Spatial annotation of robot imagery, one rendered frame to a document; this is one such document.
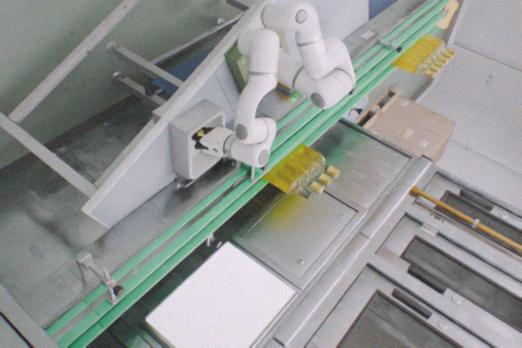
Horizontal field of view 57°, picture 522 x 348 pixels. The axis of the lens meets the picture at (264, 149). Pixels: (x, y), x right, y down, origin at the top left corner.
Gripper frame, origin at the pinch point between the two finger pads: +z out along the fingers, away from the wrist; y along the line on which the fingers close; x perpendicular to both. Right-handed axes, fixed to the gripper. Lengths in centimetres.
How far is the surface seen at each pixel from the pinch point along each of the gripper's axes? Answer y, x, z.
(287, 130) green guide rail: 34.1, -16.9, -9.7
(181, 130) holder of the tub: -7.7, 6.7, -2.0
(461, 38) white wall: 603, -240, 123
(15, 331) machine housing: -77, -7, -12
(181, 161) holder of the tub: -8.1, -7.6, 2.8
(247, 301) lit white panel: -20, -47, -28
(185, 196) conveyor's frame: -11.5, -20.6, 1.9
